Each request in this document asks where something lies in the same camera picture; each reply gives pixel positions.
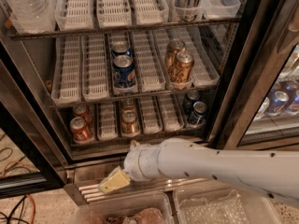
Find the gold can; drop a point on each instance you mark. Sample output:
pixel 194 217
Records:
pixel 182 67
pixel 173 48

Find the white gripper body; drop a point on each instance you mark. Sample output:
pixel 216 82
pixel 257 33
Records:
pixel 140 164

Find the dark blue can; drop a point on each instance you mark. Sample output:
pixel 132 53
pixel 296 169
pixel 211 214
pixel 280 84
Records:
pixel 197 114
pixel 190 98

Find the glass fridge door right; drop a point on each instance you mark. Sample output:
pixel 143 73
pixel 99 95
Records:
pixel 272 39

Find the dark blue can rear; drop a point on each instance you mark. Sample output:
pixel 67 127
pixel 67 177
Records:
pixel 190 98

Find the gold can rear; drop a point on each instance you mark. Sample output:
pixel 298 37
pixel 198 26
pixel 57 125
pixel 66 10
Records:
pixel 173 48

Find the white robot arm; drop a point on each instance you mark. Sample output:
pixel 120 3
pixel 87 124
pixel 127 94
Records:
pixel 272 174

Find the steel fridge vent grille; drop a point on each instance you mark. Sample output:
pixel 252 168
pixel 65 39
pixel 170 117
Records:
pixel 84 177

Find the blue pepsi can rear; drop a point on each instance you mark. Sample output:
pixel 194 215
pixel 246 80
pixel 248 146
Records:
pixel 121 48

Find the open fridge door left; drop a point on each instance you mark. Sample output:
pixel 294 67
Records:
pixel 19 121

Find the pepsi cans behind glass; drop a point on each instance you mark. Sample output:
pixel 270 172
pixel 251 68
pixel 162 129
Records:
pixel 283 98

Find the dark blue can front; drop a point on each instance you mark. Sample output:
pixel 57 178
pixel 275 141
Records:
pixel 197 114

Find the blue pepsi can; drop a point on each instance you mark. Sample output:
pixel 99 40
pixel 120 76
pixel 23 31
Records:
pixel 121 48
pixel 124 72

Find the orange soda can rear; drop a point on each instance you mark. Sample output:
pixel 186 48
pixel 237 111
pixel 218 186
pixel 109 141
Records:
pixel 128 105

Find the clear bin with plastic wrap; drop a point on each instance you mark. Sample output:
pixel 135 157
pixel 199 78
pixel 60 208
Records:
pixel 211 202

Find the clear bin with meat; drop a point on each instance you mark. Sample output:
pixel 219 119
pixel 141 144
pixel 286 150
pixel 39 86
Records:
pixel 124 207

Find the gold can front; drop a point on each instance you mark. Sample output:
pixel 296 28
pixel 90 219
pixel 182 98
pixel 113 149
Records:
pixel 182 67

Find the red coke can rear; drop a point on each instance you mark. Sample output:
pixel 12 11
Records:
pixel 84 112

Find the blue pepsi can front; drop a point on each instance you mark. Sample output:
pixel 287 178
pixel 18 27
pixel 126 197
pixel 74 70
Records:
pixel 124 72

